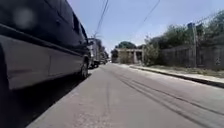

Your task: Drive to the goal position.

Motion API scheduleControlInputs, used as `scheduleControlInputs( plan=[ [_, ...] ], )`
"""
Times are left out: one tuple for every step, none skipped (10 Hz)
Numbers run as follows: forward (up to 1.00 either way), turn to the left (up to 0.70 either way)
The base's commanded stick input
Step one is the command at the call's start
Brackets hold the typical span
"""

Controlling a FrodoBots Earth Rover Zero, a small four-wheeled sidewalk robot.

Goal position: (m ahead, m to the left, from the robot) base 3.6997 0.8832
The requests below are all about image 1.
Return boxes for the beige building with columns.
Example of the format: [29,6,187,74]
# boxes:
[111,47,145,65]

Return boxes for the vehicle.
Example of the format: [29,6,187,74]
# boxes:
[87,37,110,70]

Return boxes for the dark green tree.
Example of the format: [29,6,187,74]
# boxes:
[114,40,138,50]

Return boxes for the grey concrete road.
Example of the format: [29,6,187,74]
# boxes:
[26,62,224,128]

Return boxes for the row of green trees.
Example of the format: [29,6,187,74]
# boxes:
[143,9,224,66]

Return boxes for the silver van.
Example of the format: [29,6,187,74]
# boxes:
[0,0,93,128]

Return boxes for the concrete pole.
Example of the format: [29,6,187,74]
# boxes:
[191,22,200,69]

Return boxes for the pale concrete pavement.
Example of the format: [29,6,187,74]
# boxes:
[113,62,224,90]

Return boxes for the overhead wires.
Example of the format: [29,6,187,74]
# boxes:
[93,0,163,38]

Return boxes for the grey boundary wall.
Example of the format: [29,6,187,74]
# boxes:
[159,43,224,71]

